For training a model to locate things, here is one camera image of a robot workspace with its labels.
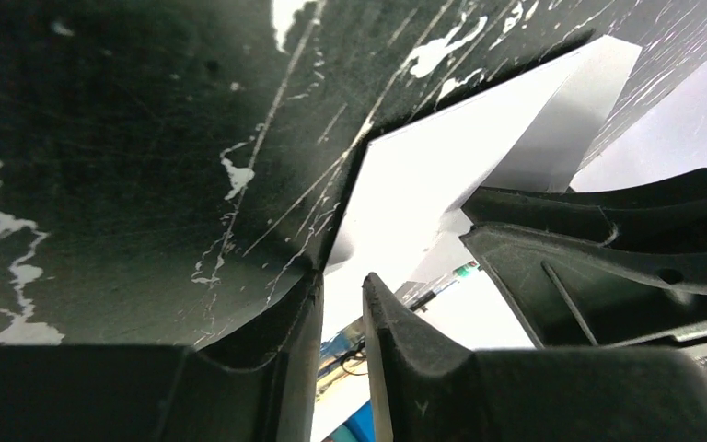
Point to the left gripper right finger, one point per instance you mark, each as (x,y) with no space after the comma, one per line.
(426,387)

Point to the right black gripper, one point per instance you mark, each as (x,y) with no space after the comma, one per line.
(609,269)

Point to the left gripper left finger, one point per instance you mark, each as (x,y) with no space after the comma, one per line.
(258,383)

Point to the white green glue stick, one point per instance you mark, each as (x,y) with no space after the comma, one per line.
(466,269)

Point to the lavender paper envelope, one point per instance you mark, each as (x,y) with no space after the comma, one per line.
(531,133)

